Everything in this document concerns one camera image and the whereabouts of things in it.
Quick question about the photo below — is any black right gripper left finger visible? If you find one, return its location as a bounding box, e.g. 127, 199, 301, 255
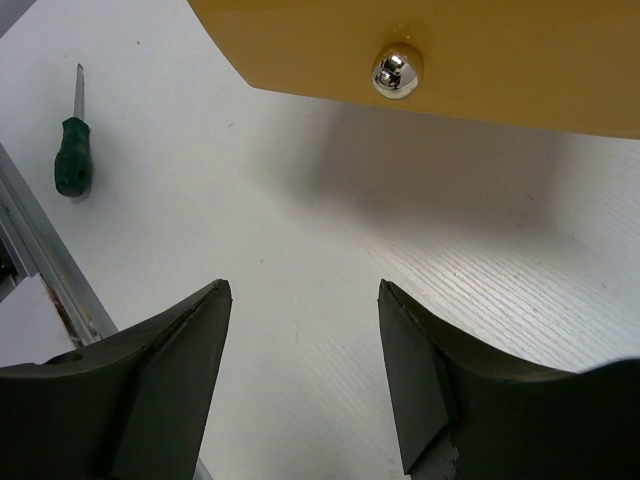
1, 280, 232, 479

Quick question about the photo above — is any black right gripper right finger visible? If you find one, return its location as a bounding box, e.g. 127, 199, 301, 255
378, 281, 639, 479

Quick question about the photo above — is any large green-handled screwdriver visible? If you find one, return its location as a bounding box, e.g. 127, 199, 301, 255
54, 64, 93, 198

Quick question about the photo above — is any yellow drawer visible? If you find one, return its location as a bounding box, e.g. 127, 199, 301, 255
191, 1, 639, 139

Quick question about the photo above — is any silver open-end wrench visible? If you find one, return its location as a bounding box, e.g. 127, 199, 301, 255
193, 459, 213, 480

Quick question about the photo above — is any aluminium table rail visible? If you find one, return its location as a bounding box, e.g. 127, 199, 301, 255
1, 149, 118, 346

